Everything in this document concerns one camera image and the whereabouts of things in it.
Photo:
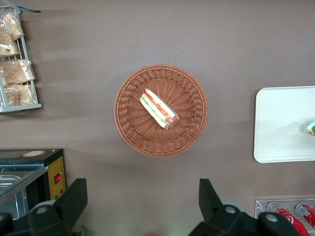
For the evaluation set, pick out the red cola bottle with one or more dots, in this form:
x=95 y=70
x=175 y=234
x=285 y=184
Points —
x=288 y=217
x=307 y=212

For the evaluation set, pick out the round brown wicker basket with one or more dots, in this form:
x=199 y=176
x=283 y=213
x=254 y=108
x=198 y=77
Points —
x=160 y=110

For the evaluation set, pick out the black yellow food warmer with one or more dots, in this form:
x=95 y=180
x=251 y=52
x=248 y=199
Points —
x=29 y=177

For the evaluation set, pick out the green gum container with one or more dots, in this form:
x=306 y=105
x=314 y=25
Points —
x=311 y=128

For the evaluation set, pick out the clear bag of snacks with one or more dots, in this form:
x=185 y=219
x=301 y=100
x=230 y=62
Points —
x=16 y=71
x=7 y=45
x=18 y=94
x=13 y=25

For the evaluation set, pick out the white plastic tray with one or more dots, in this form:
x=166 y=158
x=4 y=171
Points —
x=283 y=124

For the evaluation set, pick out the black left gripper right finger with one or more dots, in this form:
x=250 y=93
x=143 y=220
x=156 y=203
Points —
x=221 y=216

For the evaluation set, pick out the clear acrylic bottle holder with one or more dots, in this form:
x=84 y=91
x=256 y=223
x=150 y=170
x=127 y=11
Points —
x=285 y=207

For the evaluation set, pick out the wrapped sandwich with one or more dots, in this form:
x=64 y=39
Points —
x=159 y=109

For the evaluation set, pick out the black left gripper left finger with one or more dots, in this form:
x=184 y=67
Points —
x=61 y=211

